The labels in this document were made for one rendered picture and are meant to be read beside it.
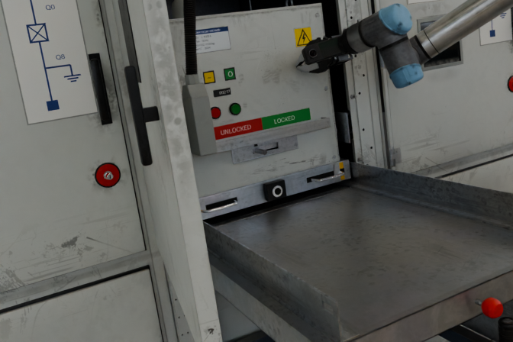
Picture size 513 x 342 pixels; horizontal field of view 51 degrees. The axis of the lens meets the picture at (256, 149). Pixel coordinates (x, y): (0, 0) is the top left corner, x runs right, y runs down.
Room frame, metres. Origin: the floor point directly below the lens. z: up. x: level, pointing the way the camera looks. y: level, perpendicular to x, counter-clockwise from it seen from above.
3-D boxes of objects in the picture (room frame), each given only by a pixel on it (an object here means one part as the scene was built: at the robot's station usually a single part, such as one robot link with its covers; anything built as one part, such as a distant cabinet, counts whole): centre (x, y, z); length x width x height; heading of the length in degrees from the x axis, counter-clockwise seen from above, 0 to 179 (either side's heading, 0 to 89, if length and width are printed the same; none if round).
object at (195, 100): (1.34, 0.13, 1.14); 0.08 x 0.05 x 0.17; 26
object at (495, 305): (0.83, -0.34, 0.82); 0.04 x 0.03 x 0.03; 25
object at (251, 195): (1.51, -0.02, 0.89); 0.54 x 0.05 x 0.06; 116
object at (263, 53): (1.50, -0.03, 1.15); 0.48 x 0.01 x 0.48; 116
